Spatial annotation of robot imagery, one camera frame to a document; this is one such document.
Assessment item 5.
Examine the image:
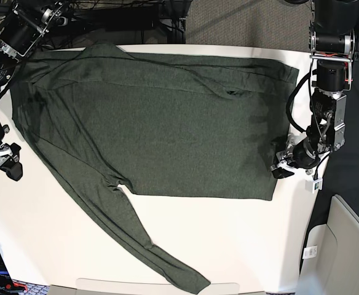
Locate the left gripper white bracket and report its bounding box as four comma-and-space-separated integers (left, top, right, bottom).
270, 136, 323, 193

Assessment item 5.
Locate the white plastic bin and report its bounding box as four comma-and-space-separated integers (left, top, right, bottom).
295, 195, 359, 294

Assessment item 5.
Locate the green long sleeve shirt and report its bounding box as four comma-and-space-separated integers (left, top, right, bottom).
10, 44, 299, 294

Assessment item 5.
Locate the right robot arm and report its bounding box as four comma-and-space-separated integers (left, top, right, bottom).
0, 1, 69, 181

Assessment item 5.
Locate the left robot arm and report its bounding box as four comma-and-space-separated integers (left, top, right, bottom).
270, 1, 359, 193

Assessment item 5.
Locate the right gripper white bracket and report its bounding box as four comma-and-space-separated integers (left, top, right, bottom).
0, 143, 23, 181

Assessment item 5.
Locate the dark grey mat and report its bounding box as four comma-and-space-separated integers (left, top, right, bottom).
310, 60, 359, 234

